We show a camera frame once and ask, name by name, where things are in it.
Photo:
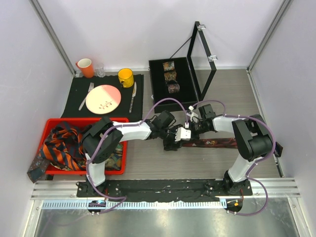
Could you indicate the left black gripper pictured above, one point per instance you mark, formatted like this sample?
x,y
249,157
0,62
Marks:
x,y
168,145

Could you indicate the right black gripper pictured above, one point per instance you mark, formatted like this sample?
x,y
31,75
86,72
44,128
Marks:
x,y
193,133

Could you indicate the dark red patterned tie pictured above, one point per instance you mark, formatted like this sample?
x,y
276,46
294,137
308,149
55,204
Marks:
x,y
214,143

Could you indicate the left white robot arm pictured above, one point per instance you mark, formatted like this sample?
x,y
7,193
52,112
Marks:
x,y
102,139

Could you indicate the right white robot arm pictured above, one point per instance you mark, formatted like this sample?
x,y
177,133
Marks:
x,y
242,127

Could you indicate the rolled tie bottom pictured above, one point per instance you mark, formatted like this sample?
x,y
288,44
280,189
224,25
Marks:
x,y
173,88

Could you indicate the rolled tie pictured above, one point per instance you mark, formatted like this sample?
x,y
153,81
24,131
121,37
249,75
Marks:
x,y
173,88
170,76
168,66

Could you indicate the black placemat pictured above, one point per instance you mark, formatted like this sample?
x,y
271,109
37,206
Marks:
x,y
79,88

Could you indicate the black tie box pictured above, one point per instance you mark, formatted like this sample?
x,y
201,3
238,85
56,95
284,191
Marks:
x,y
186,94

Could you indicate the teal floral tie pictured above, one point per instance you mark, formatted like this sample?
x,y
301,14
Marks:
x,y
114,162

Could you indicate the rolled tie middle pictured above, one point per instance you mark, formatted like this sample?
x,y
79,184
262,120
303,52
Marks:
x,y
170,76

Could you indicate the silver knife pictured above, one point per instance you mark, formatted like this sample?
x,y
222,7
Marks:
x,y
133,96

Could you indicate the rolled tie top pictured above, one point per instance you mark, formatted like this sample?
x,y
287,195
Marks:
x,y
168,66

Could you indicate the pink cream plate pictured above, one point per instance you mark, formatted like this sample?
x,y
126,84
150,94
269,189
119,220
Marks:
x,y
103,99

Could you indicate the yellow mug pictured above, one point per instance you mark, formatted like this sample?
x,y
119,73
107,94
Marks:
x,y
126,77

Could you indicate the red plastic bin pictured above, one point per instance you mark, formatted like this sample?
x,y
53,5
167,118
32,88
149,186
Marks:
x,y
80,123

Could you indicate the silver fork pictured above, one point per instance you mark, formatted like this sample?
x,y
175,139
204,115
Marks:
x,y
91,86

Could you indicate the black box lid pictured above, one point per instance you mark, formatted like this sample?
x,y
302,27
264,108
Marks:
x,y
201,61

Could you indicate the orange navy striped tie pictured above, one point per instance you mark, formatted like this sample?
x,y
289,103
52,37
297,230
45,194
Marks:
x,y
63,148

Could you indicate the clear glass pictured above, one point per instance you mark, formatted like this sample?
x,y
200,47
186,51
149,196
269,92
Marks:
x,y
99,70

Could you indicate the orange cup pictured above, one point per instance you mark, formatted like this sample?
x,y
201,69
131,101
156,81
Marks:
x,y
86,67

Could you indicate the navy speckled tie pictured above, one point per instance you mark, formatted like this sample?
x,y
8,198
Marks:
x,y
37,168

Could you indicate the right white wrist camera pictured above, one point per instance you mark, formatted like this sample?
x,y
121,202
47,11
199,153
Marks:
x,y
192,115

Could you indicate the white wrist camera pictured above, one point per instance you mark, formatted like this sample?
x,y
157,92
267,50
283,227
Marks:
x,y
192,115
183,133

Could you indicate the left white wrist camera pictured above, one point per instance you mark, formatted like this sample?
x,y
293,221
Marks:
x,y
183,133

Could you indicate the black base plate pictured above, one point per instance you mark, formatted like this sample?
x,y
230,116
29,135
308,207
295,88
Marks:
x,y
163,190

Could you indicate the white cable duct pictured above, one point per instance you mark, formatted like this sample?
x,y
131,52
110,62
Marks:
x,y
98,204

